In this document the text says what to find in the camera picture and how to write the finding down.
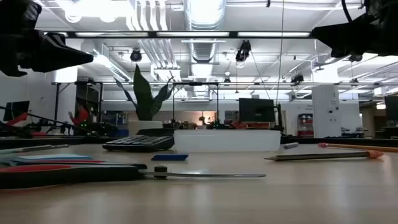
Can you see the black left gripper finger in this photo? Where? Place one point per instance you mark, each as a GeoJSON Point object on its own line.
{"type": "Point", "coordinates": [56, 62]}
{"type": "Point", "coordinates": [62, 46]}

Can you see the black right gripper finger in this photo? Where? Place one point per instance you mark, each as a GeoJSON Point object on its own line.
{"type": "Point", "coordinates": [348, 29]}
{"type": "Point", "coordinates": [351, 46]}

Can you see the light green pen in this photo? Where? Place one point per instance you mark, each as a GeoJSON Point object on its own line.
{"type": "Point", "coordinates": [31, 148]}

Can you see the blue sticky note pad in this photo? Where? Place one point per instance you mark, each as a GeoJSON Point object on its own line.
{"type": "Point", "coordinates": [53, 157]}

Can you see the orange pencil with red eraser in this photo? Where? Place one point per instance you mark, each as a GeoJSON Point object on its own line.
{"type": "Point", "coordinates": [360, 147]}

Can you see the red-tipped pen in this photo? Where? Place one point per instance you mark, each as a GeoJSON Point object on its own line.
{"type": "Point", "coordinates": [317, 156]}

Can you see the blue eraser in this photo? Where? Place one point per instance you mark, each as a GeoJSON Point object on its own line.
{"type": "Point", "coordinates": [169, 157]}

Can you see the black computer monitor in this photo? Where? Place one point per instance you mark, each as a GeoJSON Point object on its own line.
{"type": "Point", "coordinates": [15, 110]}
{"type": "Point", "coordinates": [256, 109]}

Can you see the white pillar with devices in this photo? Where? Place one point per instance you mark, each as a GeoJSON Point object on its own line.
{"type": "Point", "coordinates": [326, 112]}

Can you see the red and white cabinet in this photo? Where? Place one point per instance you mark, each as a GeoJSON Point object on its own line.
{"type": "Point", "coordinates": [305, 124]}

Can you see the snake plant in white pot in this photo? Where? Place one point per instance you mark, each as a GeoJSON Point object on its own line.
{"type": "Point", "coordinates": [146, 102]}

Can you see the red and black scissors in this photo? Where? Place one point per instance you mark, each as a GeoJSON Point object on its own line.
{"type": "Point", "coordinates": [62, 177]}

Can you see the black desk calculator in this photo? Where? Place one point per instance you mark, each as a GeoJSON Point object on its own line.
{"type": "Point", "coordinates": [140, 143]}

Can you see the long ceiling light fixture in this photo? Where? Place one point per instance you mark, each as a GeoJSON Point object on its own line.
{"type": "Point", "coordinates": [192, 34]}

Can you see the clear plastic pencil case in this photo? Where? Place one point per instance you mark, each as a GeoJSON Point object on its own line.
{"type": "Point", "coordinates": [227, 141]}

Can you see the hanging black camera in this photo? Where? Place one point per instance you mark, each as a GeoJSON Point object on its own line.
{"type": "Point", "coordinates": [136, 55]}
{"type": "Point", "coordinates": [297, 78]}
{"type": "Point", "coordinates": [243, 51]}
{"type": "Point", "coordinates": [355, 58]}

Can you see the black metal table frame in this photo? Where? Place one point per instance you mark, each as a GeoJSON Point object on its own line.
{"type": "Point", "coordinates": [62, 141]}

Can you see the black gantry frame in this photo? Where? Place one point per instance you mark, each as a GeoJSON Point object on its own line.
{"type": "Point", "coordinates": [196, 84]}

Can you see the silver ventilation duct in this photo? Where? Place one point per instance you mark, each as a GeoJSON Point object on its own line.
{"type": "Point", "coordinates": [203, 28]}

